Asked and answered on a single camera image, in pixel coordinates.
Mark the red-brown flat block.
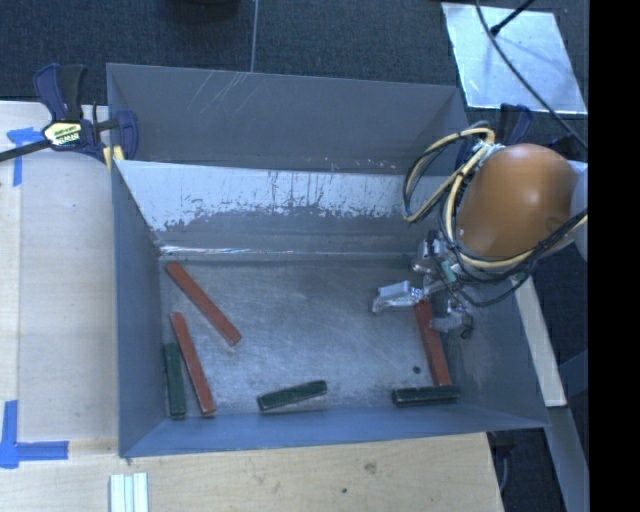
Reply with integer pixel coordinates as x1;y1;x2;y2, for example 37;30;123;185
169;311;218;418
413;298;453;388
164;260;243;348

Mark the grey metal bin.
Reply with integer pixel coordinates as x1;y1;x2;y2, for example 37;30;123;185
105;61;552;459

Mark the dark green flat block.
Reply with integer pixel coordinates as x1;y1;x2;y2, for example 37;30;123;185
390;384;463;408
162;342;188;421
255;379;329;413

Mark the black cylinder on white bracket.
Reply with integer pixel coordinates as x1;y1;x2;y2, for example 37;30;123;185
429;290;475;341

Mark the pale wood board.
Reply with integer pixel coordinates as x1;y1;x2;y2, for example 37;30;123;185
17;152;121;444

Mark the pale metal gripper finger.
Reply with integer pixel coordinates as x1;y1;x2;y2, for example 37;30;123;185
370;292;427;315
377;280;413;299

